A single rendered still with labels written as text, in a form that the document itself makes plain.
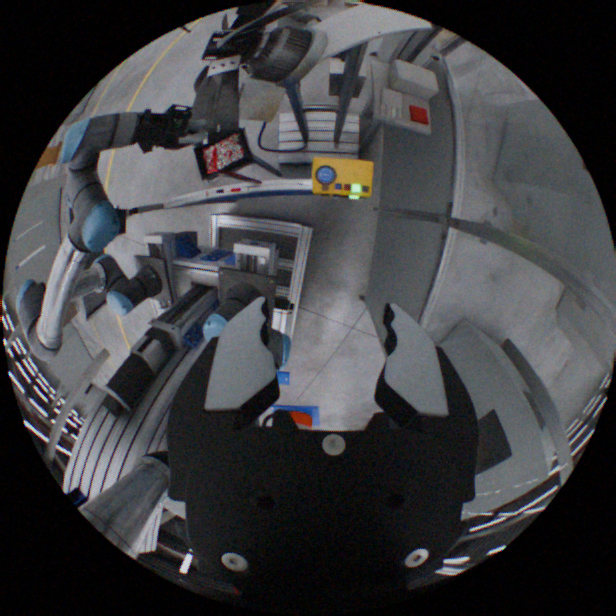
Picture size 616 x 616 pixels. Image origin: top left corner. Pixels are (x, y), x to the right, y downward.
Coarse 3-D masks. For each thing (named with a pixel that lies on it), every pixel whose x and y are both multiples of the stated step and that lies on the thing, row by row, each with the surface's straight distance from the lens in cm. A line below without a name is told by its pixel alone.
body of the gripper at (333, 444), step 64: (256, 448) 5; (320, 448) 5; (384, 448) 6; (192, 512) 6; (256, 512) 5; (320, 512) 5; (384, 512) 5; (448, 512) 6; (256, 576) 6; (320, 576) 6; (384, 576) 6
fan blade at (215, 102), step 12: (228, 72) 62; (204, 84) 65; (216, 84) 62; (228, 84) 60; (204, 96) 63; (216, 96) 60; (228, 96) 57; (204, 108) 61; (216, 108) 58; (228, 108) 55; (192, 120) 64; (216, 120) 56; (228, 120) 53; (228, 132) 52; (204, 144) 58
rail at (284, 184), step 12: (276, 180) 75; (288, 180) 74; (300, 180) 74; (204, 192) 88; (216, 192) 86; (228, 192) 82; (240, 192) 80; (252, 192) 82; (168, 204) 104; (180, 204) 97
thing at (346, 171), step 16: (320, 160) 53; (336, 160) 53; (352, 160) 53; (336, 176) 52; (352, 176) 52; (368, 176) 53; (320, 192) 51; (336, 192) 52; (352, 192) 52; (368, 192) 53
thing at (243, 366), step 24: (240, 312) 10; (264, 312) 11; (240, 336) 9; (264, 336) 9; (216, 360) 8; (240, 360) 8; (264, 360) 7; (216, 384) 7; (240, 384) 7; (264, 384) 7; (216, 408) 7; (240, 408) 7; (264, 408) 8
